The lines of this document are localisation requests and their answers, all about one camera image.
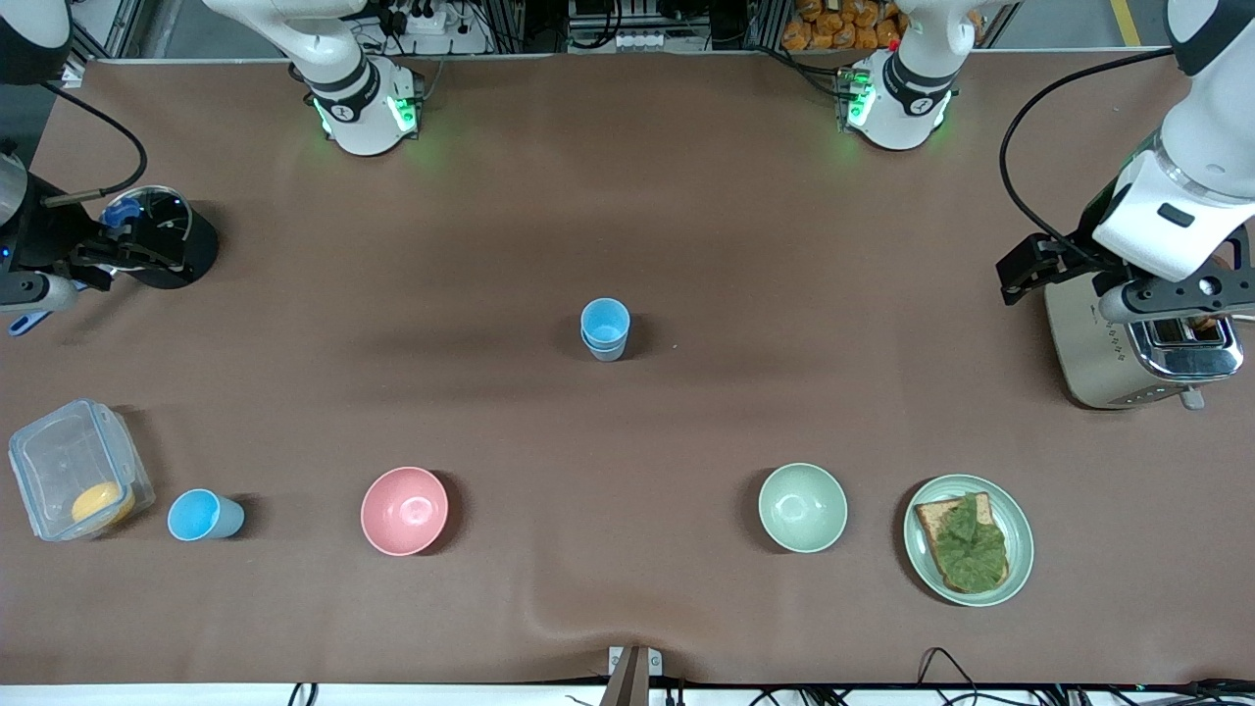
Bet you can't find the beige and chrome toaster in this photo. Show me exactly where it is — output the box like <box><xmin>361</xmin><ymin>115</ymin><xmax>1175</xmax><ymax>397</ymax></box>
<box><xmin>1043</xmin><ymin>265</ymin><xmax>1245</xmax><ymax>412</ymax></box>

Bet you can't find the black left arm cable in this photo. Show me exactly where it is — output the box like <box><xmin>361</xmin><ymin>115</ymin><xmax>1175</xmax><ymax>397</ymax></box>
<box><xmin>999</xmin><ymin>47</ymin><xmax>1178</xmax><ymax>251</ymax></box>

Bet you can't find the metal table clamp bracket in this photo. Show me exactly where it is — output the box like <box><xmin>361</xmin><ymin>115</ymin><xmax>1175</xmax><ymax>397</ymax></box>
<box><xmin>600</xmin><ymin>645</ymin><xmax>664</xmax><ymax>706</ymax></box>

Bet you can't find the white power strip with plugs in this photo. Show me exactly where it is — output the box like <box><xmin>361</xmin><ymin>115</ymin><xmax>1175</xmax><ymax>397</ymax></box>
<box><xmin>377</xmin><ymin>0</ymin><xmax>452</xmax><ymax>36</ymax></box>

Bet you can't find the pale green round plate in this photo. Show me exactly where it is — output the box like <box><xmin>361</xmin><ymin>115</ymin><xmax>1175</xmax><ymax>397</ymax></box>
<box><xmin>903</xmin><ymin>475</ymin><xmax>1035</xmax><ymax>608</ymax></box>

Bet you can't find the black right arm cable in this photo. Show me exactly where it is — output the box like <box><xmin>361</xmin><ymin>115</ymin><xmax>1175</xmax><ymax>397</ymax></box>
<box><xmin>39</xmin><ymin>83</ymin><xmax>148</xmax><ymax>207</ymax></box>

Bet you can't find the pink bowl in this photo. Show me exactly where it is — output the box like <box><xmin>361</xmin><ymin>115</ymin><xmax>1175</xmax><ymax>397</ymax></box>
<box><xmin>360</xmin><ymin>466</ymin><xmax>450</xmax><ymax>557</ymax></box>

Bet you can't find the clear plastic food container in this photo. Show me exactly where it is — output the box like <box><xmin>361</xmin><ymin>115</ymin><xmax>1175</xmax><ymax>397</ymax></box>
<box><xmin>8</xmin><ymin>398</ymin><xmax>156</xmax><ymax>542</ymax></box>

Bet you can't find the bag of orange buns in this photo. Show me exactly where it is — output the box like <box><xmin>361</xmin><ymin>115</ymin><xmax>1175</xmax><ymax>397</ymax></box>
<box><xmin>781</xmin><ymin>0</ymin><xmax>984</xmax><ymax>52</ymax></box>

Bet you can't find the pale green bowl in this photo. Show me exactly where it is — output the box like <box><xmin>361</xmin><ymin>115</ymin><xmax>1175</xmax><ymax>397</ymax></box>
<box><xmin>758</xmin><ymin>463</ymin><xmax>849</xmax><ymax>554</ymax></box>

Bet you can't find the green lettuce leaf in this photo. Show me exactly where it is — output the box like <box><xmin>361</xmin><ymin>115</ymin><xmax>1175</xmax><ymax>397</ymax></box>
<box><xmin>929</xmin><ymin>493</ymin><xmax>1009</xmax><ymax>593</ymax></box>

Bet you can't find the brown bread slice under lettuce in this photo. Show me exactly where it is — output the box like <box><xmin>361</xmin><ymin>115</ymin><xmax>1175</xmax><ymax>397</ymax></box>
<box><xmin>914</xmin><ymin>492</ymin><xmax>1011</xmax><ymax>595</ymax></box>

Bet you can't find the glass lid with blue knob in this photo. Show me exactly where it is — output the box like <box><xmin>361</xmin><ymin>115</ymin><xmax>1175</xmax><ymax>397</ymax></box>
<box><xmin>98</xmin><ymin>185</ymin><xmax>193</xmax><ymax>273</ymax></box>

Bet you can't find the orange round food piece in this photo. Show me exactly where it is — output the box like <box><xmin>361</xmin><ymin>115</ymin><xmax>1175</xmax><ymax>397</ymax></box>
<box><xmin>71</xmin><ymin>481</ymin><xmax>136</xmax><ymax>529</ymax></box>

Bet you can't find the black looped floor cable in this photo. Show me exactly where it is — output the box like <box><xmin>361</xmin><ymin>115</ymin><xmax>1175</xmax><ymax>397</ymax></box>
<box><xmin>917</xmin><ymin>647</ymin><xmax>981</xmax><ymax>706</ymax></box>

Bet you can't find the black pot with blue handle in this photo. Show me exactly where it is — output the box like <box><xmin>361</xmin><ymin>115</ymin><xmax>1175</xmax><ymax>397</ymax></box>
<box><xmin>9</xmin><ymin>185</ymin><xmax>221</xmax><ymax>337</ymax></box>

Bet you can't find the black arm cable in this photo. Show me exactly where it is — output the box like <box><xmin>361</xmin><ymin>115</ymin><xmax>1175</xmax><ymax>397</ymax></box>
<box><xmin>999</xmin><ymin>47</ymin><xmax>1178</xmax><ymax>251</ymax></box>
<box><xmin>39</xmin><ymin>83</ymin><xmax>148</xmax><ymax>207</ymax></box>

